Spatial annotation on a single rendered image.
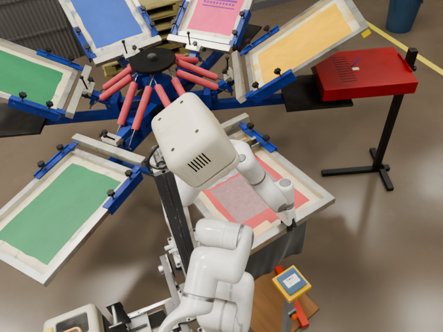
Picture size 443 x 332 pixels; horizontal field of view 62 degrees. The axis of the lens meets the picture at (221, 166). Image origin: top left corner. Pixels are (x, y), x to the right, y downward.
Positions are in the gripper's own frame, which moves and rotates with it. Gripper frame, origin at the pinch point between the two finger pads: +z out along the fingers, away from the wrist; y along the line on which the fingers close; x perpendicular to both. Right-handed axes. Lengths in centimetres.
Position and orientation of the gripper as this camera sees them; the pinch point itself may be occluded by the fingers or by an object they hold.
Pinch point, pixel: (286, 224)
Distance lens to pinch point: 181.7
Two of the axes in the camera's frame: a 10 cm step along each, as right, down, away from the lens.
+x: 8.4, -4.4, 3.1
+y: 5.2, 5.1, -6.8
